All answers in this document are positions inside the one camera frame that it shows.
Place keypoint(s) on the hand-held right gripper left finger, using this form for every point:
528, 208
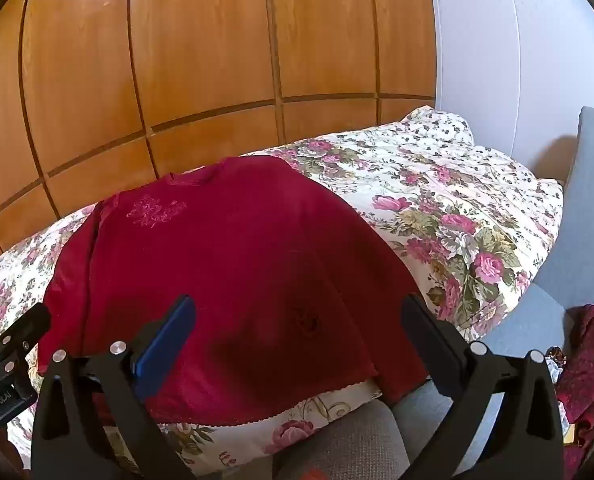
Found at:
167, 345

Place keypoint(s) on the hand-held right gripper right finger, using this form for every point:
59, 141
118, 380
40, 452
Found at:
427, 345

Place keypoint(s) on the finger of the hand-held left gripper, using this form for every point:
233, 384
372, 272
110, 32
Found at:
24, 325

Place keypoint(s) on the red knit sweater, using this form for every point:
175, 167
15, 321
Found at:
237, 260

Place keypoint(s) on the grey woven seat cushion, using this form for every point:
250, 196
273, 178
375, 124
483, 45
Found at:
347, 440

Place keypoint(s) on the floral blanket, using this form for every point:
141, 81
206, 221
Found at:
452, 220

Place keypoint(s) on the grey upholstered chair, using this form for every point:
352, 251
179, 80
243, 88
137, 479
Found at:
589, 200

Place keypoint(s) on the wooden wardrobe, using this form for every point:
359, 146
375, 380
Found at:
177, 60

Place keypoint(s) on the white padded headboard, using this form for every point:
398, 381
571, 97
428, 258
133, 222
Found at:
507, 60

